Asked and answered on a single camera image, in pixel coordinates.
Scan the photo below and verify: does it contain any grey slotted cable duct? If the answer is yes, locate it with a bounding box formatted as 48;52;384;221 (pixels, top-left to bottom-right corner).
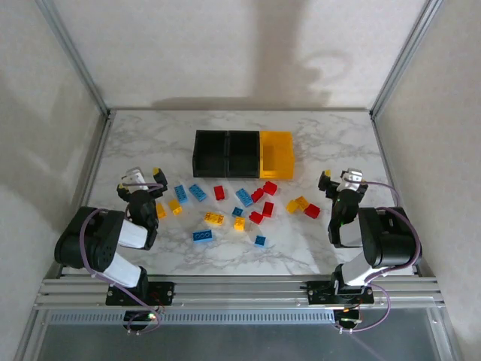
47;310;336;325

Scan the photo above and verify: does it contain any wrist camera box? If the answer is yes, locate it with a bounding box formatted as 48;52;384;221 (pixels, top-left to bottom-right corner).
123;168;150;193
340;168;368;193

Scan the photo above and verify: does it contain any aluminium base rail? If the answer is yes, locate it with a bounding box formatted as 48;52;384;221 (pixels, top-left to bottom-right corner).
35;276;443;310

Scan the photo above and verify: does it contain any yellow storage bin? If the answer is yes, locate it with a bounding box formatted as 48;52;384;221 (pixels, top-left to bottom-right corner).
258;130;295;180

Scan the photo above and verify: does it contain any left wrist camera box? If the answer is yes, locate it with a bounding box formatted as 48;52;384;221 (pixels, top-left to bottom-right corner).
123;168;150;193

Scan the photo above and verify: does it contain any aluminium table side rail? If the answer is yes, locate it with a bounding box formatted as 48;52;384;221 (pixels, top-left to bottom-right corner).
56;111;116;278
370;112;420;275

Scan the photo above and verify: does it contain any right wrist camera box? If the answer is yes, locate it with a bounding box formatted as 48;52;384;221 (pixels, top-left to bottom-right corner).
340;168;368;193

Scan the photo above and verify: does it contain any black storage bin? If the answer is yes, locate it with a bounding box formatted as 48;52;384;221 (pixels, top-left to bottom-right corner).
227;130;262;178
192;129;231;178

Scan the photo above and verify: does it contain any small black controller board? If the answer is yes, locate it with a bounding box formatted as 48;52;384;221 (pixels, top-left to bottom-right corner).
123;310;158;328
335;308;364;326

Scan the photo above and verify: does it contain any aluminium frame post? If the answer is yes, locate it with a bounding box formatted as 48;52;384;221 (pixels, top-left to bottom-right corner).
370;0;441;117
35;0;112;117

